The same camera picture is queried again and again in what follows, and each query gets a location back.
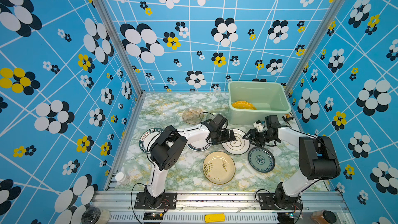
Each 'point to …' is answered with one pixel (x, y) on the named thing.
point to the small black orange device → (288, 117)
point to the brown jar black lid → (323, 216)
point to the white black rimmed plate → (239, 146)
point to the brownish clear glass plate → (193, 115)
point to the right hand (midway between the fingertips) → (248, 139)
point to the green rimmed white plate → (199, 144)
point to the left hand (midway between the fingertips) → (233, 139)
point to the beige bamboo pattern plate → (218, 167)
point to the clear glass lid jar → (94, 215)
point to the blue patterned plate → (261, 159)
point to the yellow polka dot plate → (243, 104)
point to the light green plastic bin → (251, 101)
